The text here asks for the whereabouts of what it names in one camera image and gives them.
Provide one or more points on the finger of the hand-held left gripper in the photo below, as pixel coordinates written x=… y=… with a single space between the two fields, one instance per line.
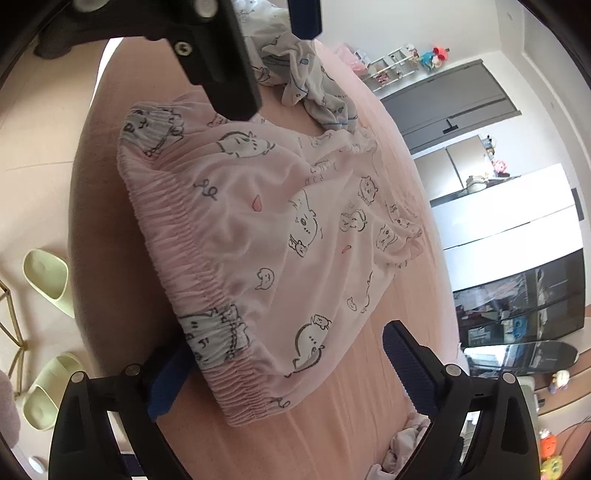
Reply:
x=221 y=69
x=304 y=18

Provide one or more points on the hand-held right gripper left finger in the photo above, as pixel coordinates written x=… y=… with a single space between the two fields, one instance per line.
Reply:
x=166 y=383

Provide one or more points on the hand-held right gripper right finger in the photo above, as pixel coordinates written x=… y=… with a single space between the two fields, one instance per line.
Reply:
x=411 y=369

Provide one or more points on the pink cartoon print pajama pants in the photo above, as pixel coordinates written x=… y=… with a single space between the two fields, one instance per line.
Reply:
x=231 y=221

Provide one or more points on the pink paper bag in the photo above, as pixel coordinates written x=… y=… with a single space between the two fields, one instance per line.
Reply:
x=351 y=57

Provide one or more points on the light blue cartoon pajama top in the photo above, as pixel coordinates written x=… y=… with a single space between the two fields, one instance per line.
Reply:
x=318 y=83

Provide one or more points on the pink bed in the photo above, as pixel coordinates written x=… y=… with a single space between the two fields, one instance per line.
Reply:
x=392 y=300

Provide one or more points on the white crumpled garment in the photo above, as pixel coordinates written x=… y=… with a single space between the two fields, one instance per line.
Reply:
x=406 y=443

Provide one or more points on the white shelf rack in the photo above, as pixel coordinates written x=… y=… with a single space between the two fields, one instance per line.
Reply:
x=388 y=67

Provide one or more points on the arched mirror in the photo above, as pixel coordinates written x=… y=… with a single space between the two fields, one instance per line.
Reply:
x=521 y=360

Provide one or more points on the light green slipper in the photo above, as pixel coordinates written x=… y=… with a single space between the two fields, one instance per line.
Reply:
x=51 y=392
x=46 y=281

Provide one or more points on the dark glass-door cabinet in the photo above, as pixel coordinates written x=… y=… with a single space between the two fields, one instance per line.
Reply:
x=517 y=300

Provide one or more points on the colourful plush toys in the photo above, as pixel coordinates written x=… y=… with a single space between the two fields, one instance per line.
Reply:
x=429 y=56

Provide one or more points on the small plush toy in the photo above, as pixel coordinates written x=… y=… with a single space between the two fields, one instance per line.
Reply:
x=559 y=381

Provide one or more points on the orange plush toy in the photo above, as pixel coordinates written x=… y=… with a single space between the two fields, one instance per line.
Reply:
x=549 y=443

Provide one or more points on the grey door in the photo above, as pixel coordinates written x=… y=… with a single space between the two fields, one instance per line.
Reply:
x=443 y=106

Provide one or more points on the white wardrobe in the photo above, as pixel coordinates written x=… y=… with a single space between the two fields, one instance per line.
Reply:
x=503 y=221

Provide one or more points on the cream hanging bag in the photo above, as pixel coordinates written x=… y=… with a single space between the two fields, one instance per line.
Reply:
x=475 y=184

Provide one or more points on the silver fridge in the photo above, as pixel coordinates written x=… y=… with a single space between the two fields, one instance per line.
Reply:
x=443 y=170

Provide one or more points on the pink plush toy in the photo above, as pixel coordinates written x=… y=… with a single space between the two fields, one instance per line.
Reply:
x=499 y=168

